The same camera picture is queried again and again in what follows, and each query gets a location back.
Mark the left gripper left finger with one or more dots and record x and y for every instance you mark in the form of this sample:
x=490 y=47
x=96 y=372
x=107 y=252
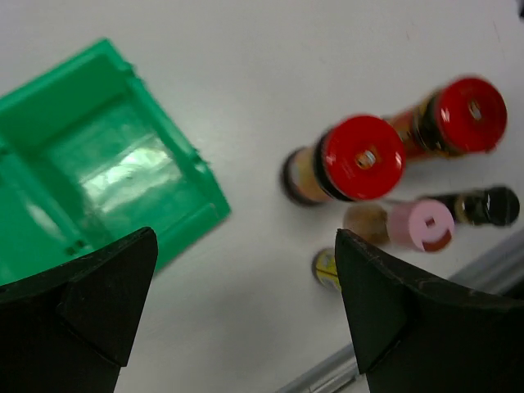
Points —
x=72 y=328

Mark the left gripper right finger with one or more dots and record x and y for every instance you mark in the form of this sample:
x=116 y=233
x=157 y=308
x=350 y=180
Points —
x=421 y=327

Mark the small yellow-label white-cap bottle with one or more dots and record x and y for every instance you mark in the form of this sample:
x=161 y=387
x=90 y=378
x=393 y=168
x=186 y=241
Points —
x=325 y=269

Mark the pink-cap spice shaker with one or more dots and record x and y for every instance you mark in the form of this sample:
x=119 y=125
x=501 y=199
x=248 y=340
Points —
x=423 y=225

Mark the black-cap pepper grinder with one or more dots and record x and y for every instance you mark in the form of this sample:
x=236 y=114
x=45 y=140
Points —
x=498 y=206

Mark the green three-compartment plastic tray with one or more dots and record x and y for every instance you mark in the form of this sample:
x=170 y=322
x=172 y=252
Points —
x=88 y=156

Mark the left red-lid sauce jar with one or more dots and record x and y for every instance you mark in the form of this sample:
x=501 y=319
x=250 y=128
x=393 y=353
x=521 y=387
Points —
x=360 y=159

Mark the red-lid sauce jar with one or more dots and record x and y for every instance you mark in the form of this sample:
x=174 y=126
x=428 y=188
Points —
x=466 y=116
x=360 y=159

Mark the right red-lid sauce jar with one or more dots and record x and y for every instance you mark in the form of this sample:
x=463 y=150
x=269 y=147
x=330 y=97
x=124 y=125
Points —
x=466 y=116

